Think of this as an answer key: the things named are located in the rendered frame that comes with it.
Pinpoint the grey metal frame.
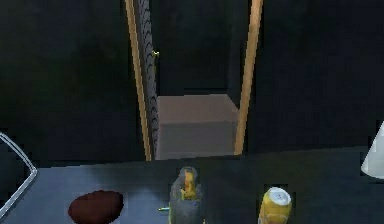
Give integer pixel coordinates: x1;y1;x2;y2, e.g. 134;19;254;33
0;131;38;218

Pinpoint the dark red oval object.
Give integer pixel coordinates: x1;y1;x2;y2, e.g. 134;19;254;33
67;190;125;224

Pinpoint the wooden door frame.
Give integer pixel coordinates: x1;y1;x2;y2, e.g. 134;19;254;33
124;0;264;162

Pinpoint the grey and yellow bottle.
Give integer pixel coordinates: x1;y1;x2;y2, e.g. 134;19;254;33
158;166;206;224

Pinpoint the grey patterned room door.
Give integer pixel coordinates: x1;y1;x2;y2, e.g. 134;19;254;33
133;0;160;160

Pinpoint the white cone lamp shade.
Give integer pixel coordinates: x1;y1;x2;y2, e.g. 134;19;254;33
361;121;384;180

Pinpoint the yellow can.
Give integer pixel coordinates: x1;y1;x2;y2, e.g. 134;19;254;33
258;186;293;224

